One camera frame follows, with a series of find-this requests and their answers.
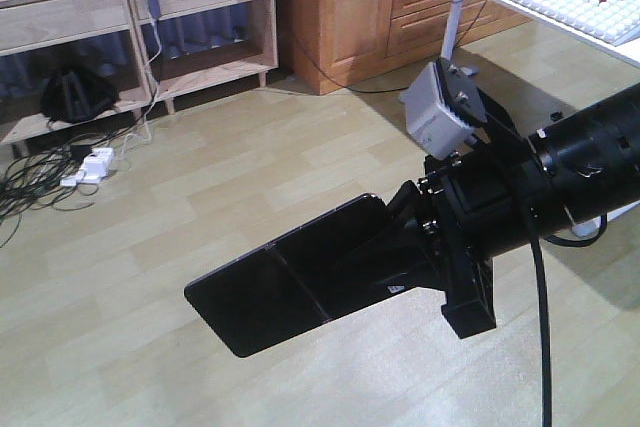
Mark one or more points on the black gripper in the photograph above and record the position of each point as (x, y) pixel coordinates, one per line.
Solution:
(471, 211)

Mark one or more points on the black foldable phone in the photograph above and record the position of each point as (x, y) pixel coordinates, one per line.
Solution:
(318, 272)

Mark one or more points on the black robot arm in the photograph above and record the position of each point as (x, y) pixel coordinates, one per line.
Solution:
(576, 169)

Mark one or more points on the white desk leg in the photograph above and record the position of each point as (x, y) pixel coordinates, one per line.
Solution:
(451, 29)

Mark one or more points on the wooden drawer cabinet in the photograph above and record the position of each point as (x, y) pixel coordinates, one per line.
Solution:
(334, 43)

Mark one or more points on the white power strip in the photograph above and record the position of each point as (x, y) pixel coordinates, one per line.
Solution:
(93, 169)

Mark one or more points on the black bag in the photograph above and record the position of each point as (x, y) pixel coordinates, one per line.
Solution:
(75, 94)

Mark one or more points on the wooden open shelf unit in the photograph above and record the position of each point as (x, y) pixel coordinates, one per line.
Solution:
(148, 50)

